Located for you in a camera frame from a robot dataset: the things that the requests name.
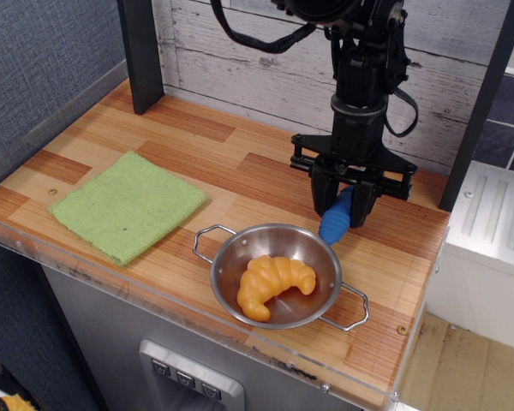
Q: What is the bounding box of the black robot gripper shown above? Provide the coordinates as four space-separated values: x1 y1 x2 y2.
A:
291 98 415 228

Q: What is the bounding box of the blue handled metal spoon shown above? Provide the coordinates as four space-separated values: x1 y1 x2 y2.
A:
318 186 354 246

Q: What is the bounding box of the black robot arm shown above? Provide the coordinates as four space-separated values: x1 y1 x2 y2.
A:
212 1 417 228

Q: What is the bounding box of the orange plastic croissant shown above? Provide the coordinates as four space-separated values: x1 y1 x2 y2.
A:
236 255 317 322

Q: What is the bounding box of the white ribbed side cabinet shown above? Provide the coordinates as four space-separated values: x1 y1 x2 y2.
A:
425 162 514 348

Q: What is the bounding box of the green folded cloth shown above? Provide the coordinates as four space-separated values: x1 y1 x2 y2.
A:
49 152 206 266

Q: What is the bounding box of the silver button control panel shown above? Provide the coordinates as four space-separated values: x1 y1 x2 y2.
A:
139 339 246 410

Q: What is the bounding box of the grey toy kitchen cabinet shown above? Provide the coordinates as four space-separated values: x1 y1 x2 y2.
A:
44 268 355 410

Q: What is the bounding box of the yellow toy at corner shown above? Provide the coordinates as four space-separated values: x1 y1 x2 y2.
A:
0 395 36 411

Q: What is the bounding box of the steel two-handled bowl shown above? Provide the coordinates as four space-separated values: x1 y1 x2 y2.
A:
193 223 370 332

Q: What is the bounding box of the black right frame post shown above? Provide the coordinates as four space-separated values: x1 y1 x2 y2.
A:
439 1 514 211

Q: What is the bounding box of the black frame post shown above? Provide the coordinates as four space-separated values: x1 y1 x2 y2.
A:
439 1 514 211
117 0 164 115

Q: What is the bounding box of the black left frame post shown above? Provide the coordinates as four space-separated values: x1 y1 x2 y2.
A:
117 0 164 115

